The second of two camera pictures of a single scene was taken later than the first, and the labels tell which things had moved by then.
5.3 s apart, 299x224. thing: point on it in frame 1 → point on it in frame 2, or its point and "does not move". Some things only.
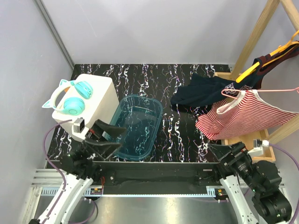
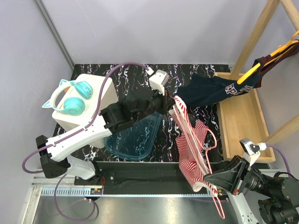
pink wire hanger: (222, 92) → (184, 118)
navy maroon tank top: (202, 90) does not move
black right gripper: (238, 149) → (234, 176)
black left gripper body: (91, 133) → (160, 102)
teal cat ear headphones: (73, 106) does not move
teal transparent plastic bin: (141, 115) does not move
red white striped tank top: (249, 109) → (190, 137)
